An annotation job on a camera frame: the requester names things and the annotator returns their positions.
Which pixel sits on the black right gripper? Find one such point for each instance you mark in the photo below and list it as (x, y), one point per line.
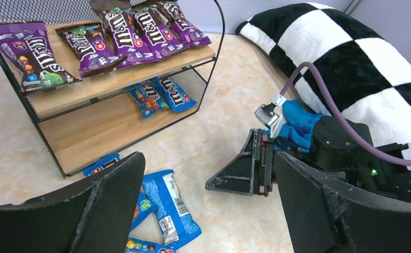
(251, 172)

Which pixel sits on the purple candy bag bottom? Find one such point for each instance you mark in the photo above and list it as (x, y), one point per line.
(89, 45)

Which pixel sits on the blue candy bag back side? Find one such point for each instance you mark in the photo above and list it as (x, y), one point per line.
(177, 226)

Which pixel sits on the purple candy bag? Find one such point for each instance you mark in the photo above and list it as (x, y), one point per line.
(27, 47)
(188, 33)
(118, 24)
(155, 30)
(89, 45)

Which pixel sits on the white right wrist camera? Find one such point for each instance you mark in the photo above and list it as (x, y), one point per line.
(269, 116)

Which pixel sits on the blue candy bag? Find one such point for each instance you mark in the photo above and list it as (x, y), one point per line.
(149, 99)
(177, 226)
(142, 246)
(144, 206)
(174, 95)

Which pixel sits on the blue cloth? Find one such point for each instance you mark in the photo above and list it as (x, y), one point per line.
(299, 124)

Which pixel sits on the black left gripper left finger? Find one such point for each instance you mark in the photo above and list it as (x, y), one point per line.
(91, 215)

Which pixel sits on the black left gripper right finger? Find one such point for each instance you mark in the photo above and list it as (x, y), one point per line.
(325, 214)

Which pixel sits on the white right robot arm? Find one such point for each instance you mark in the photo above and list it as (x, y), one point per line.
(332, 150)

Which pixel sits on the wood and wire shelf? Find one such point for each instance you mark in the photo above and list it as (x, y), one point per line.
(87, 120)

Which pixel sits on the black white checkered pillow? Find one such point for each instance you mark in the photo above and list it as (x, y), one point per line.
(367, 78)

